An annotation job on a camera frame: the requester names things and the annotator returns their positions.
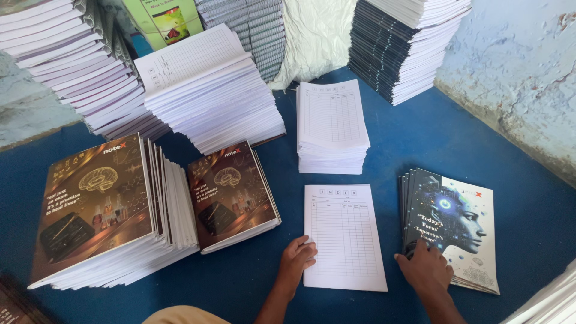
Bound person's left hand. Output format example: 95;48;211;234
277;236;318;289

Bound dark brown printed cover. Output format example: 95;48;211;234
0;274;59;324

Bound large stack brain print notebooks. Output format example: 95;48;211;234
27;133;201;291

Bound green printed carton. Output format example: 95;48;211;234
121;0;204;51

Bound person's tan trouser knee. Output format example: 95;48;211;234
143;305;230;324

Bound stack of grey striped notebooks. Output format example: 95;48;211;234
196;0;287;84
74;0;138;75

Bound small stack brain print notebooks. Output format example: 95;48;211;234
187;140;282;255

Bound white index page pad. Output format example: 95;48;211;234
303;184;389;292

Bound stack of white index pads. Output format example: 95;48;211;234
295;79;371;175

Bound stack of maroon spine notebooks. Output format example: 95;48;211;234
0;0;172;142

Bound blue floor mat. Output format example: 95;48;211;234
0;34;576;324

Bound person's right hand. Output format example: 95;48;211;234
394;240;455;298

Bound stack of face print covers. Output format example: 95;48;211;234
398;168;501;296

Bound heap of white paper sheets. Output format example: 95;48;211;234
502;259;576;324

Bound tall stack of ruled pads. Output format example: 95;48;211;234
134;23;287;156

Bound stack of black spine notebooks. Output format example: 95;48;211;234
347;0;472;106

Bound white plastic sheet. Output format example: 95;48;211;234
270;0;358;91

